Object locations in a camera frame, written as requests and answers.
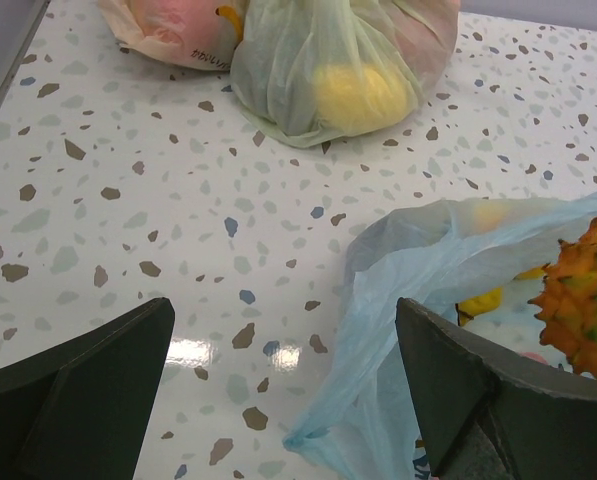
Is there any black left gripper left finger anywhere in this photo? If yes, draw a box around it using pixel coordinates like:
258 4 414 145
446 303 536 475
0 298 174 479

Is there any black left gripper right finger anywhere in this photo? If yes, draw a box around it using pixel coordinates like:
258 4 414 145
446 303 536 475
396 299 597 479

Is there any blue printed plastic bag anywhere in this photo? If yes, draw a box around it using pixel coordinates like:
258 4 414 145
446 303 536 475
284 193 597 479

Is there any toy pineapple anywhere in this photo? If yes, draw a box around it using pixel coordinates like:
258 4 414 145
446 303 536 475
529 217 597 379

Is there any yellow fruit in green bag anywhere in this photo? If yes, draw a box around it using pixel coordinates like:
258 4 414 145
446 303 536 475
313 64 417 136

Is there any green knotted plastic bag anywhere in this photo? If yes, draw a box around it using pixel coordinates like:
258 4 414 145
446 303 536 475
231 1 460 148

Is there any orange knotted plastic bag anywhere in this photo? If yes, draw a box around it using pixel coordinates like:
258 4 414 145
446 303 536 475
97 0 249 72

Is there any pink fruit in orange bag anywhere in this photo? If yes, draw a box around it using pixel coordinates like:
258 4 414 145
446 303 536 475
127 0 224 44

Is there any orange toy mango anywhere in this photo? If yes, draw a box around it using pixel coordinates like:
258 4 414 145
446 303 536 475
472 200 513 234

